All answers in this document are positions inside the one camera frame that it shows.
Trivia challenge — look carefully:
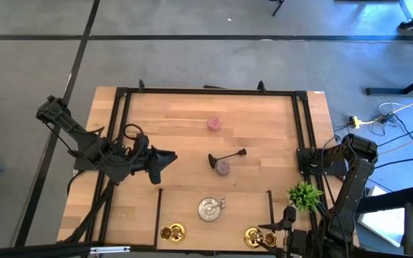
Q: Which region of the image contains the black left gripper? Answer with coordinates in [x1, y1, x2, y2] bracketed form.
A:
[112, 145, 178, 186]

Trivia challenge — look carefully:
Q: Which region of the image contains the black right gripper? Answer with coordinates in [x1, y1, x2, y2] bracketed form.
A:
[257, 220, 318, 258]

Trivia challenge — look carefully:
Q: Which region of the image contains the gold candlestick holder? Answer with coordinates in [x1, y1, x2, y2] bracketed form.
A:
[243, 226, 277, 249]
[159, 222, 187, 244]

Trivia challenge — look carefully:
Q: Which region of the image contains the black spoon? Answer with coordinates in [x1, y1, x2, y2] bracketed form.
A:
[207, 148, 247, 170]

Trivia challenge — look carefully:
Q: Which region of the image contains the purple ball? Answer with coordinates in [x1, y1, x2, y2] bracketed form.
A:
[214, 160, 231, 176]

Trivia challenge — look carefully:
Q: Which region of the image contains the silver candle tin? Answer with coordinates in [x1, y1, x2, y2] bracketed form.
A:
[196, 196, 222, 223]

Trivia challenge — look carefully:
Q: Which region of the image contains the pink ball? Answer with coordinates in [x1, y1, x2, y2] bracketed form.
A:
[206, 115, 222, 132]

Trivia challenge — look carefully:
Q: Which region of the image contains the green artificial plant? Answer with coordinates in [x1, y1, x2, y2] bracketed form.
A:
[287, 181, 325, 214]

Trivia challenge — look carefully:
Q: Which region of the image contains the raised wooden shelf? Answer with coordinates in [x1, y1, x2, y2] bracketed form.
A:
[156, 188, 277, 251]

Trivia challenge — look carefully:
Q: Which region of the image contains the black desk leg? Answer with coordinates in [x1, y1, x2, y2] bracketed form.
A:
[356, 186, 413, 215]
[366, 67, 413, 97]

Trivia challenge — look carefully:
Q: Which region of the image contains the yellow power plug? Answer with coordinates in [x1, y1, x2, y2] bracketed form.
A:
[348, 115, 364, 129]

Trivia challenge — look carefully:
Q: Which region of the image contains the black stand leg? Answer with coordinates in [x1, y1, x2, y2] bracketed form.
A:
[267, 0, 286, 17]

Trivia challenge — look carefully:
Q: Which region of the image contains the black shelf support bracket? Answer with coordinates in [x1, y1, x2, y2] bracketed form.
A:
[267, 189, 278, 230]
[153, 187, 164, 250]

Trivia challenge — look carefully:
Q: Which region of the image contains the left arm cable loop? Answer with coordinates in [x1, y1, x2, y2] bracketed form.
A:
[123, 123, 151, 145]

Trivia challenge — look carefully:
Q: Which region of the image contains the black cable bundle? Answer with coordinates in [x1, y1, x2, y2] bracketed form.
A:
[62, 171, 118, 244]

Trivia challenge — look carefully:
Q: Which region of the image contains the black table frame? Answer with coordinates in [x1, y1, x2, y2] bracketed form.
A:
[57, 79, 360, 252]

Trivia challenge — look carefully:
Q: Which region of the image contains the silver metal bracket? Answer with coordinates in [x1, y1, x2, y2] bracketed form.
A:
[89, 245, 131, 255]

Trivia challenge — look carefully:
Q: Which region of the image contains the black floor cable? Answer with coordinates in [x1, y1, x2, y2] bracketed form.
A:
[374, 156, 413, 170]

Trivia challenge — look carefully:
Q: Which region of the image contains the yellow floor cable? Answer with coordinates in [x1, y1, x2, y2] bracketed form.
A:
[356, 92, 413, 126]

